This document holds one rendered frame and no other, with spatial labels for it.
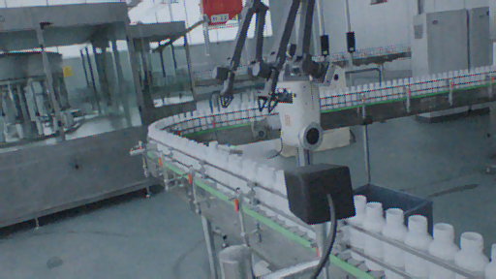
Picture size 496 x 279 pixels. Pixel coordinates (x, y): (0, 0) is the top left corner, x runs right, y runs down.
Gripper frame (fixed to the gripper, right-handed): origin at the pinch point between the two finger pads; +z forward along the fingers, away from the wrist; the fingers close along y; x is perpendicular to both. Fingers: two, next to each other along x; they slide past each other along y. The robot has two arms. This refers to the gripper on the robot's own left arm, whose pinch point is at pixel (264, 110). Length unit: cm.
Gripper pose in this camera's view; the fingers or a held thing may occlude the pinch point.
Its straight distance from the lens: 185.3
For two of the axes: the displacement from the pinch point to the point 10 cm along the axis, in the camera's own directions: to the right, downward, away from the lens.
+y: 6.5, 1.5, -7.4
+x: 7.3, 1.6, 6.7
